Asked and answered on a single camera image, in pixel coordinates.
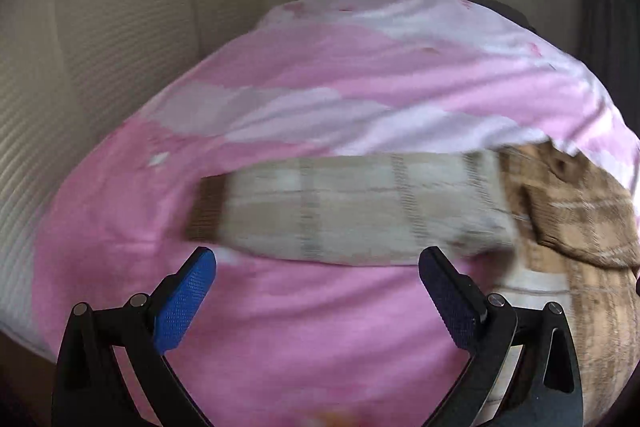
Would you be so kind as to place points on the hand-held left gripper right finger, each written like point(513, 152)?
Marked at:
point(450, 302)

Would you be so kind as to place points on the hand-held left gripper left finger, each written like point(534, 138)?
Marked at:
point(184, 302)

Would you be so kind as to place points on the pale beige plaid sock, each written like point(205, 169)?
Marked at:
point(360, 212)

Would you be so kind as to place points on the brown plaid sock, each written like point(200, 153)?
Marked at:
point(585, 227)

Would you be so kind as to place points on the pink and white bedsheet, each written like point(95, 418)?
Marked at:
point(310, 97)

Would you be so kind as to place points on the beige wardrobe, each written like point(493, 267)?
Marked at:
point(115, 32)

